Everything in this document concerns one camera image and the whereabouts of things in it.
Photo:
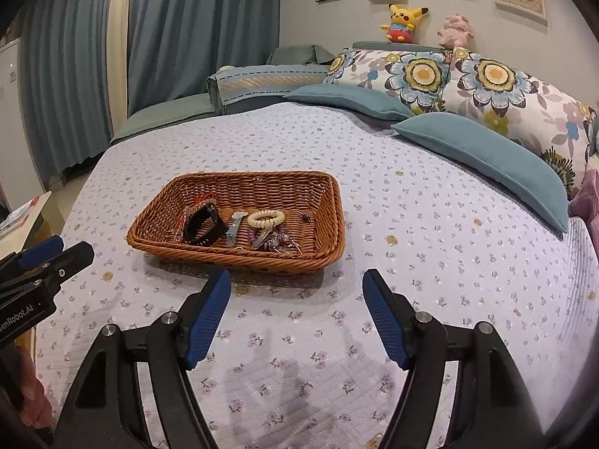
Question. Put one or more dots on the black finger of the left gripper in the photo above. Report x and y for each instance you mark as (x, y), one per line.
(66, 265)

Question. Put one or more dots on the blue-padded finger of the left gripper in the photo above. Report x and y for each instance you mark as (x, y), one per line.
(35, 256)

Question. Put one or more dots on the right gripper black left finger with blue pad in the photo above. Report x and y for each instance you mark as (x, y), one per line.
(175, 344)

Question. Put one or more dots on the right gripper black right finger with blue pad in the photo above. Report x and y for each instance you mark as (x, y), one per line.
(417, 343)

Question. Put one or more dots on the light blue hair clip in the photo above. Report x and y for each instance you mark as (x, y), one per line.
(231, 234)

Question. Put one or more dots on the silver rhinestone brooch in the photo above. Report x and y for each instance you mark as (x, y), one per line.
(280, 241)

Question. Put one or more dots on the silver metal hair clip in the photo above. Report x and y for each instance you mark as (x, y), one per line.
(261, 238)

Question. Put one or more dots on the person's left hand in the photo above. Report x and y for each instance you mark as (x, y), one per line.
(36, 411)

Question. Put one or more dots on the black item in basket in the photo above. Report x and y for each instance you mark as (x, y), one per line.
(203, 225)

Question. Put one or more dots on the brown wicker basket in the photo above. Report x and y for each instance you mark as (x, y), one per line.
(310, 202)

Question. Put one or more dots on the teal pillow near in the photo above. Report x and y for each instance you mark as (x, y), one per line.
(517, 169)

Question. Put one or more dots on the teal pillow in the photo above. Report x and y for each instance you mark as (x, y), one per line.
(517, 169)
(371, 103)

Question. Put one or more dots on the folded teal blanket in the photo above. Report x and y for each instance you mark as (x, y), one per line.
(240, 89)

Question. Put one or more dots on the teal pillow far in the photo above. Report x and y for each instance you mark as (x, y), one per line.
(371, 103)

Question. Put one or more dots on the floral pillow right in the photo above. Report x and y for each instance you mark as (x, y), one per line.
(524, 109)

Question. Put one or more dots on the floral pillow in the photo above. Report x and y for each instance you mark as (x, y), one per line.
(524, 109)
(416, 78)

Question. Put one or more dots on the floral pillow left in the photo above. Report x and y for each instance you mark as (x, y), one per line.
(416, 78)

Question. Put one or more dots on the blue-grey curtain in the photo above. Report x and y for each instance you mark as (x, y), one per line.
(88, 65)

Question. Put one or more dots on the pink plush toy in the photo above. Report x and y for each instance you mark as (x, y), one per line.
(456, 32)

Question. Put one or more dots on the yellow Pikachu plush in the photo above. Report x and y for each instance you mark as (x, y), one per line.
(402, 23)

